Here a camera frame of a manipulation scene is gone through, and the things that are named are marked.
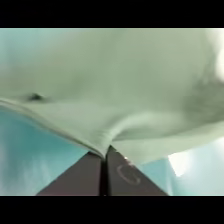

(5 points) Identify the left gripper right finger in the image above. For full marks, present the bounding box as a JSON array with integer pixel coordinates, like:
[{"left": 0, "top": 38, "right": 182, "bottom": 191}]
[{"left": 105, "top": 145, "right": 168, "bottom": 197}]

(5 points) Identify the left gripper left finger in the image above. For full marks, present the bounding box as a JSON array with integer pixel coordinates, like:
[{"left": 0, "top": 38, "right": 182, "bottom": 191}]
[{"left": 36, "top": 150, "right": 102, "bottom": 197}]

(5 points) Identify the pale green garment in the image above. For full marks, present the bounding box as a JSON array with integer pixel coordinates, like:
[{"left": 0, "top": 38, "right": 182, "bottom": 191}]
[{"left": 0, "top": 28, "right": 224, "bottom": 166}]

